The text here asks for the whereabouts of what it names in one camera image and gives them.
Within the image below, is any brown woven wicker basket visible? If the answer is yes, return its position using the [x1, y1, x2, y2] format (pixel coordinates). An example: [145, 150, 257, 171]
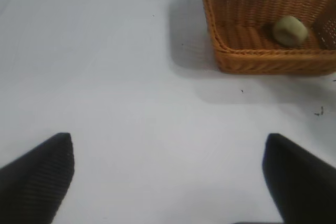
[201, 0, 336, 76]

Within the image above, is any pale yellow-green apple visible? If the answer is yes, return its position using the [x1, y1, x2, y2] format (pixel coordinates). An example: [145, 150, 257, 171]
[272, 15, 309, 46]

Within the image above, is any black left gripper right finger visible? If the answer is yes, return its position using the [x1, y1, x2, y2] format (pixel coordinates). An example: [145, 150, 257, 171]
[261, 133, 336, 224]

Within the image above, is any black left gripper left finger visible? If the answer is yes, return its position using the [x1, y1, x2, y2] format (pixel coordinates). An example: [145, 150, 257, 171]
[0, 132, 75, 224]

